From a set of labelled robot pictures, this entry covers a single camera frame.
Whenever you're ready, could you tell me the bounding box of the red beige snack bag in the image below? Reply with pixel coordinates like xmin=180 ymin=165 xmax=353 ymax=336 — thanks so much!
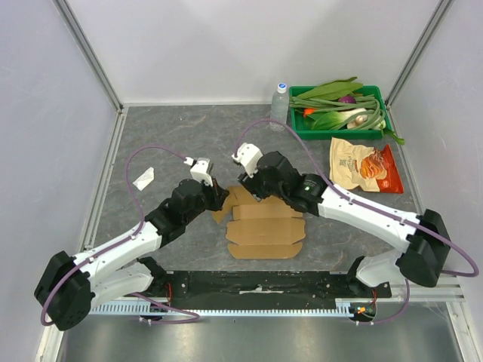
xmin=329 ymin=138 xmax=404 ymax=194

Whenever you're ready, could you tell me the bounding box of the brown mushroom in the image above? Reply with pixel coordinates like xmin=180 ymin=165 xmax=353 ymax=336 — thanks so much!
xmin=355 ymin=115 xmax=368 ymax=126

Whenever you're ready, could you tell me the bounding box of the purple red onion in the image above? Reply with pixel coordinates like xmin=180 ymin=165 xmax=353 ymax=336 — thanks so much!
xmin=338 ymin=95 xmax=356 ymax=104

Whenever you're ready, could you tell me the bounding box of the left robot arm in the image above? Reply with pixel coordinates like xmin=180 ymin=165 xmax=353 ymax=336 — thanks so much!
xmin=34 ymin=179 xmax=229 ymax=331

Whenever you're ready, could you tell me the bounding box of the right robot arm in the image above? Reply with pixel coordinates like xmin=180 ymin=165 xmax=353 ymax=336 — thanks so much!
xmin=232 ymin=144 xmax=450 ymax=297

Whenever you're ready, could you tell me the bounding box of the clear plastic water bottle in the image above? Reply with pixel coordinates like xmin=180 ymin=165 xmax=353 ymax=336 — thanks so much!
xmin=269 ymin=83 xmax=290 ymax=131

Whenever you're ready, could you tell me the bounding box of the brown cardboard paper box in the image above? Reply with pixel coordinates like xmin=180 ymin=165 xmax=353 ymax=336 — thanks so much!
xmin=212 ymin=186 xmax=306 ymax=259

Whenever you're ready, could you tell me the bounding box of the green plastic tray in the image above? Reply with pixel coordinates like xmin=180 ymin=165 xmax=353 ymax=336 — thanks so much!
xmin=290 ymin=85 xmax=394 ymax=140

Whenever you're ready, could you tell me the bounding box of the aluminium frame post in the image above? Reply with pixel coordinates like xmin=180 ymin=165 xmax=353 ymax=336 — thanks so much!
xmin=53 ymin=0 xmax=124 ymax=112
xmin=385 ymin=0 xmax=454 ymax=109

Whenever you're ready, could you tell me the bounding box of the slotted grey cable duct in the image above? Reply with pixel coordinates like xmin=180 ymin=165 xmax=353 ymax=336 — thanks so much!
xmin=90 ymin=299 xmax=375 ymax=319

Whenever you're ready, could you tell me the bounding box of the small white paper scrap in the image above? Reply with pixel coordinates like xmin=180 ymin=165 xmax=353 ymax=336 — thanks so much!
xmin=133 ymin=167 xmax=155 ymax=191

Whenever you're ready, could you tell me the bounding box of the green leafy vegetable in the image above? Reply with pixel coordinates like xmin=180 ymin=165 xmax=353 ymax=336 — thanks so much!
xmin=297 ymin=77 xmax=364 ymax=100

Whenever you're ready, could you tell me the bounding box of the left aluminium frame post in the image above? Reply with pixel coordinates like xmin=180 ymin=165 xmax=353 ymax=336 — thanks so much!
xmin=53 ymin=0 xmax=124 ymax=112

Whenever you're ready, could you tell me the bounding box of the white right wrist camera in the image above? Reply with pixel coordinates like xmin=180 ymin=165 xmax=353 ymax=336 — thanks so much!
xmin=232 ymin=143 xmax=263 ymax=178

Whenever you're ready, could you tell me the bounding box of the green long beans bunch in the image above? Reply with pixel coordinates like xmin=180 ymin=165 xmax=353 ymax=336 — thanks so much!
xmin=289 ymin=95 xmax=386 ymax=130

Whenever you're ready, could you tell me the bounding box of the orange carrot piece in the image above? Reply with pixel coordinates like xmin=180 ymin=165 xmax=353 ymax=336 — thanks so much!
xmin=303 ymin=108 xmax=315 ymax=117

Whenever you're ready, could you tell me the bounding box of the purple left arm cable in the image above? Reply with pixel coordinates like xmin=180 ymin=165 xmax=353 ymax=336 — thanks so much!
xmin=40 ymin=144 xmax=189 ymax=327

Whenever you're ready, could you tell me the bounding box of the right aluminium frame post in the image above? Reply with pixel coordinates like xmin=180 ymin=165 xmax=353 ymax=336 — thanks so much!
xmin=385 ymin=0 xmax=454 ymax=109

